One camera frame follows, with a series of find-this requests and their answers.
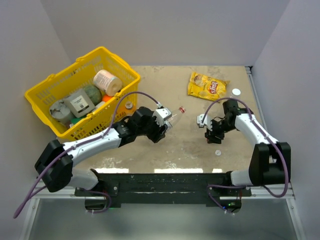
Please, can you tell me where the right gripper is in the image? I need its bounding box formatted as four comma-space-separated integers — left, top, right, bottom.
205, 119, 237, 145

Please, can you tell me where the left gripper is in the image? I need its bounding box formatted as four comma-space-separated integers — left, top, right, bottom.
136, 114, 168, 143

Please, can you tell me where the red label water bottle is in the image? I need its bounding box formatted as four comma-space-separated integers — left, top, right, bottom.
167, 106, 186, 129

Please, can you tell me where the large white bottle cap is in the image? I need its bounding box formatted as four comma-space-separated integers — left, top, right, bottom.
231, 88, 241, 97

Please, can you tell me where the wide clear plastic bottle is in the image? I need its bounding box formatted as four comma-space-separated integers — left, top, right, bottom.
228, 88, 241, 99

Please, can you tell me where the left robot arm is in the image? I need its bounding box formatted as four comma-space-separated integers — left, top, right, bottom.
34, 107, 172, 196

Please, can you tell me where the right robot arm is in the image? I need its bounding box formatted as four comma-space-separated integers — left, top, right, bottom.
196, 97, 291, 197

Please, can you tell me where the small white bottle cap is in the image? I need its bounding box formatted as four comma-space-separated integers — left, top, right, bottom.
215, 150, 222, 156

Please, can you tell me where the orange juice bottle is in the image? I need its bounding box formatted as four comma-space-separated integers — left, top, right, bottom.
124, 101, 136, 116

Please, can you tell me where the yellow chips bag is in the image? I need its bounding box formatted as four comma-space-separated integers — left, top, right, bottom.
187, 72, 230, 101

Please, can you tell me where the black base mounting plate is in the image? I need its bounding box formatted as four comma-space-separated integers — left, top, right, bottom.
74, 173, 252, 210

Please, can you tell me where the orange item in basket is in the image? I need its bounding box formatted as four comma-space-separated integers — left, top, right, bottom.
102, 94, 113, 103

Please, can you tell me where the green melon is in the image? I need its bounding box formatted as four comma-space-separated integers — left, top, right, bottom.
83, 84, 102, 106

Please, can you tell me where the pink toilet paper roll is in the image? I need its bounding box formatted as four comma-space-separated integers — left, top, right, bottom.
93, 69, 123, 96

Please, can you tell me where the grey box with label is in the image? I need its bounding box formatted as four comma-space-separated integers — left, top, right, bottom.
63, 88, 95, 118

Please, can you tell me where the yellow plastic shopping basket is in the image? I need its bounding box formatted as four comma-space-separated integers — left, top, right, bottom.
24, 46, 141, 141

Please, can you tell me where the grey crumpled pouch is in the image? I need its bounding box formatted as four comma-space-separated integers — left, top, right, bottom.
49, 100, 74, 125

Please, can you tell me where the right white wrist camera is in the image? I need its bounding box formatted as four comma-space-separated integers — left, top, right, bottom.
196, 113, 212, 131

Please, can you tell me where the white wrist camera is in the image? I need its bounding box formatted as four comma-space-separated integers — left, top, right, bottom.
152, 107, 172, 129
196, 113, 212, 131

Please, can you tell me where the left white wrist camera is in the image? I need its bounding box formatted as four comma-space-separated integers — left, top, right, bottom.
152, 107, 172, 129

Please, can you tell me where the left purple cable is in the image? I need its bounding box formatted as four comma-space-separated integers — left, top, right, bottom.
12, 91, 163, 219

